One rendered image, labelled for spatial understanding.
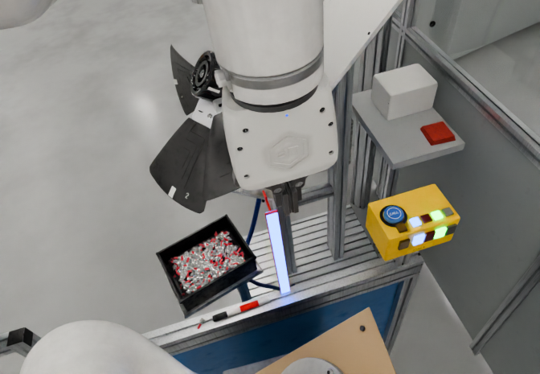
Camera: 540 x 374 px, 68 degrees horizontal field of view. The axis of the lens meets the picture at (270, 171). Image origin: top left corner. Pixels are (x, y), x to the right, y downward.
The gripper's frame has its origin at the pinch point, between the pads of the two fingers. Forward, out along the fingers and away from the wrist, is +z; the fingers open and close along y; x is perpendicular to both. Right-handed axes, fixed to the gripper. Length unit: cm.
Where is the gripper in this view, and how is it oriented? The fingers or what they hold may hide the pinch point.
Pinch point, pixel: (287, 194)
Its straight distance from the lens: 44.7
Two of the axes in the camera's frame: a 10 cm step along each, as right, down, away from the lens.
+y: 9.6, -2.7, 1.0
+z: 1.1, 6.6, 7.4
